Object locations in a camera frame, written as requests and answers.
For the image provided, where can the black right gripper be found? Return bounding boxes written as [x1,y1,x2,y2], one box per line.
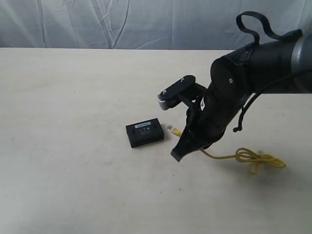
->
[171,84,251,162]

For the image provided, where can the black rectangular box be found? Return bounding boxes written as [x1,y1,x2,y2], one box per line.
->
[125,118,164,148]

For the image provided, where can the yellow ethernet cable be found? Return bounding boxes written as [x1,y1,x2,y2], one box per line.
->
[166,125,287,175]

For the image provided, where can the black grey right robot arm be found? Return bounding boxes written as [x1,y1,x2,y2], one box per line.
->
[170,35,312,161]

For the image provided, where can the grey wrinkled backdrop cloth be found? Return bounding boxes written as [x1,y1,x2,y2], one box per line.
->
[0,0,312,50]

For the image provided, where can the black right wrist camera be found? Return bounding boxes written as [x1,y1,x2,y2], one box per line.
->
[157,75,207,111]

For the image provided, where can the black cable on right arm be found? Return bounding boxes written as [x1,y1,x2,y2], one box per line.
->
[233,11,312,134]

